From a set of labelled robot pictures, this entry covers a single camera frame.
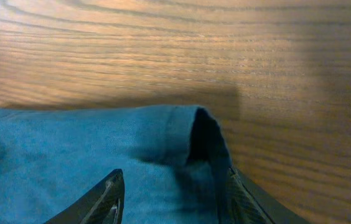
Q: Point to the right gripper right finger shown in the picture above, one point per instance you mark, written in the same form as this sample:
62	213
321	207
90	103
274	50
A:
250	204

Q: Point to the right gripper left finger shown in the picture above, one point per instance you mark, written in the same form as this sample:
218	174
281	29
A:
102	204

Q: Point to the dark blue denim shorts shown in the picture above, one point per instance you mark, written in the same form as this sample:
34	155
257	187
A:
173	157

